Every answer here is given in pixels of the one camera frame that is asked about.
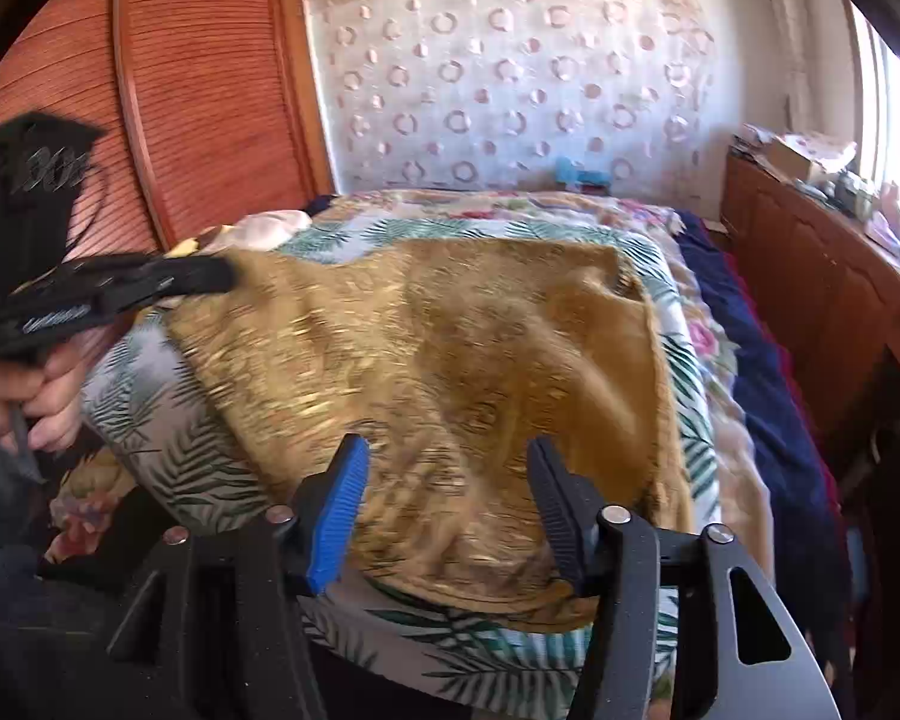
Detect golden patterned garment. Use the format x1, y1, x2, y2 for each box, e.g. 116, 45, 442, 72
165, 239, 694, 631

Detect person's left hand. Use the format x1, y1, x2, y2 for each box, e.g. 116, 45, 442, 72
0, 338, 87, 452

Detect yellow pikachu plush toy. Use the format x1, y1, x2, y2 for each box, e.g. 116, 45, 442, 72
165, 226, 226, 259

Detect dark blue blanket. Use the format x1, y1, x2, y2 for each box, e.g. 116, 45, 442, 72
676, 211, 850, 642

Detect beige folded garment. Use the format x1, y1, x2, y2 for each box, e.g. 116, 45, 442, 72
201, 210, 312, 254

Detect floral bed quilt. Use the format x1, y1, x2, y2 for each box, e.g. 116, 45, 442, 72
45, 190, 774, 582

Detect red-brown wooden wardrobe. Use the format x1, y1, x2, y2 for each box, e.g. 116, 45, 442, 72
0, 0, 334, 255

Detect wooden sideboard cabinet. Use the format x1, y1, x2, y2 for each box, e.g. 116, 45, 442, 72
720, 151, 900, 486

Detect circle-patterned sheer curtain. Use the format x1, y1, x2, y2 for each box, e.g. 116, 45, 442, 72
312, 0, 715, 202

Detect blue toy on bed end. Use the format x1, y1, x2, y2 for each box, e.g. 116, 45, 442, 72
554, 158, 613, 195

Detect cardboard box with paper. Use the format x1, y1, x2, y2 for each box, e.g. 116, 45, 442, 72
763, 132, 857, 184

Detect window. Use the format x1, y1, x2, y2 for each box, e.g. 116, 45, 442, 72
844, 0, 900, 198

